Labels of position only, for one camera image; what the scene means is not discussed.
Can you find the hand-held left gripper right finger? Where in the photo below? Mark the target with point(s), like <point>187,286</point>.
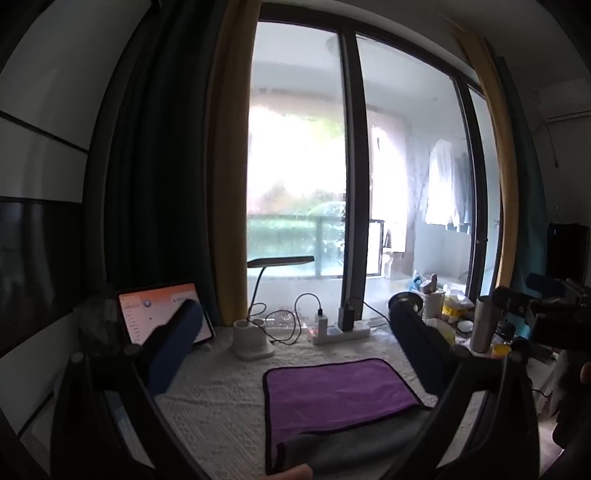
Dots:
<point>418,355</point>

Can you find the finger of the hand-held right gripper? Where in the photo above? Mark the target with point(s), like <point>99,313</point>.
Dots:
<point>510,300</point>
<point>545,284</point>

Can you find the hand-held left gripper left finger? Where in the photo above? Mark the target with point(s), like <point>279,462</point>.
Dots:
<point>178,344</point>

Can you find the purple towel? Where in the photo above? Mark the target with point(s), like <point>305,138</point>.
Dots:
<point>337,392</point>

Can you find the grey towel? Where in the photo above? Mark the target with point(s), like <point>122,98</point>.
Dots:
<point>351,447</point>

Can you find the person's right hand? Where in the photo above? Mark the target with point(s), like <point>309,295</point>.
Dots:
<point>586,374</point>

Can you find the small dark jar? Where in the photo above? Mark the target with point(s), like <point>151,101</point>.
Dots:
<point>505,332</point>

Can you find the steel tumbler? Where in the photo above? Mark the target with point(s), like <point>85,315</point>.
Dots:
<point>485,325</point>

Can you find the tablet with lit screen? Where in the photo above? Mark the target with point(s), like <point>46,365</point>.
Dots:
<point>143,314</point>

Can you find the white ribbed holder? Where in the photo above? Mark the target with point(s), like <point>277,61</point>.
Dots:
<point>434,305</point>

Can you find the yellow tissue pack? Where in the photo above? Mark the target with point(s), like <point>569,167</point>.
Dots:
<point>458,307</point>

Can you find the black round object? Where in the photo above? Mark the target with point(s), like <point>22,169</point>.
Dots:
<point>406,301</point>

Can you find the white desk lamp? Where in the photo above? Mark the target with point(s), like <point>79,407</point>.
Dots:
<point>251,339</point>

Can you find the black charger plug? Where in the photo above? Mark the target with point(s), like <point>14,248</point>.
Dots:
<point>347,316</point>

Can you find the white power strip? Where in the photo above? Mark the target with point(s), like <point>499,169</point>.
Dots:
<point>339,334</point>

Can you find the white textured tablecloth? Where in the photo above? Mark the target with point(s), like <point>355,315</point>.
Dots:
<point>221,415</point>

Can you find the teal curtain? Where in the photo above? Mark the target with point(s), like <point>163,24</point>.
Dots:
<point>526,184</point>

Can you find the white charger plug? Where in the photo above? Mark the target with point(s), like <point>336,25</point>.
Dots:
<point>321,321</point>

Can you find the hanging white shirt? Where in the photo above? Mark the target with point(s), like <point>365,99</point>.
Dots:
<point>445,184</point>

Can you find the yellow curtain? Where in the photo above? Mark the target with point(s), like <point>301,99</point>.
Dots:
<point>231,175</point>
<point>489,152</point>

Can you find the glass balcony railing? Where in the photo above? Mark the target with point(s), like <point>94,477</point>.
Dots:
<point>295,247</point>

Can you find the dark green curtain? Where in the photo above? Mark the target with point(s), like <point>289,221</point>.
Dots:
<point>157,175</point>

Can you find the tan rounded object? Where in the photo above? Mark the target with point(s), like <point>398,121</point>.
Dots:
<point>295,473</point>

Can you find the black-framed sliding glass door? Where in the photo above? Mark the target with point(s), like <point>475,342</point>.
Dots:
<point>358,175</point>

